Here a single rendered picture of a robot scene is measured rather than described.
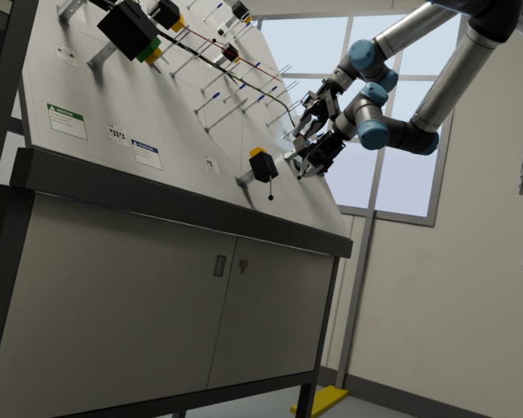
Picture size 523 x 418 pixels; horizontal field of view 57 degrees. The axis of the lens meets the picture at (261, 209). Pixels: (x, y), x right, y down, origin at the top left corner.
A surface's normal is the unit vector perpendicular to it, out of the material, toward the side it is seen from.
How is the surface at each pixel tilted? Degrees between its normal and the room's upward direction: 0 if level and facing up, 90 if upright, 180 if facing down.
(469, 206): 90
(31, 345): 90
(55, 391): 90
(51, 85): 54
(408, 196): 90
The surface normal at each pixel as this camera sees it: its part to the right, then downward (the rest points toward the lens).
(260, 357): 0.79, 0.11
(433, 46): -0.43, -0.15
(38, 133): 0.76, -0.48
